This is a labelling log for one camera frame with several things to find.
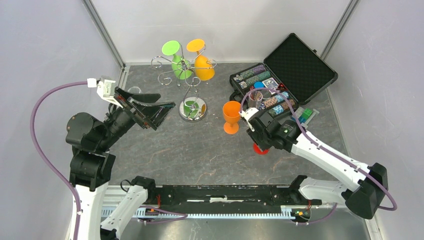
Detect blue dealer button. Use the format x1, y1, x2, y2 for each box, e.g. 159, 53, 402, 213
253, 81, 265, 89

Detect playing card deck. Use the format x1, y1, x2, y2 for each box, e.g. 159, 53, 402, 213
262, 77, 279, 90

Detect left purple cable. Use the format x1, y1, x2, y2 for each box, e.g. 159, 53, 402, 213
29, 81, 90, 240

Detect red wine glass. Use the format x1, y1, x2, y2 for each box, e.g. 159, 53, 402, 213
253, 143, 270, 155

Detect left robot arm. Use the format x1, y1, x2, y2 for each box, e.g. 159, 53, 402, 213
65, 87, 176, 240

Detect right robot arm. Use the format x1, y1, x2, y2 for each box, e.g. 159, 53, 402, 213
247, 113, 388, 220

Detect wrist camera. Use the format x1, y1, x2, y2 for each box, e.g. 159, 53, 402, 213
86, 76, 117, 100
239, 107, 259, 132

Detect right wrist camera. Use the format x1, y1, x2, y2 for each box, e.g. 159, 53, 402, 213
239, 107, 259, 132

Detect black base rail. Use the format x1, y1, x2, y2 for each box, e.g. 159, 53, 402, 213
102, 183, 365, 221

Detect clear wine glass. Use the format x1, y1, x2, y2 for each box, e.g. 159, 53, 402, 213
248, 90, 263, 110
127, 86, 142, 94

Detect chrome wine glass rack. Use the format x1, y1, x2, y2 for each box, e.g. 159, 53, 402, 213
150, 42, 217, 123

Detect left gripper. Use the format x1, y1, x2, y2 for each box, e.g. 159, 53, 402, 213
97, 85, 176, 149

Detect yellow wine glass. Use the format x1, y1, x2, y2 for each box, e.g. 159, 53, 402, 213
186, 38, 215, 81

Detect clear wine glass front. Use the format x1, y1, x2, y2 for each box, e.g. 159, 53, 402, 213
127, 86, 142, 94

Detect green wine glass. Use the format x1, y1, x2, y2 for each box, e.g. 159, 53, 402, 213
161, 40, 192, 80

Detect coloured toy blocks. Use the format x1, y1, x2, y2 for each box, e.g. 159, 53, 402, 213
291, 107, 320, 128

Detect black poker chip case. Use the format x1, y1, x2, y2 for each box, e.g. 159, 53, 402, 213
229, 33, 339, 119

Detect orange wine glass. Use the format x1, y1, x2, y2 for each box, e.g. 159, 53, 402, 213
222, 101, 241, 135

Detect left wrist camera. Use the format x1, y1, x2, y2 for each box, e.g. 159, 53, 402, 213
86, 76, 117, 100

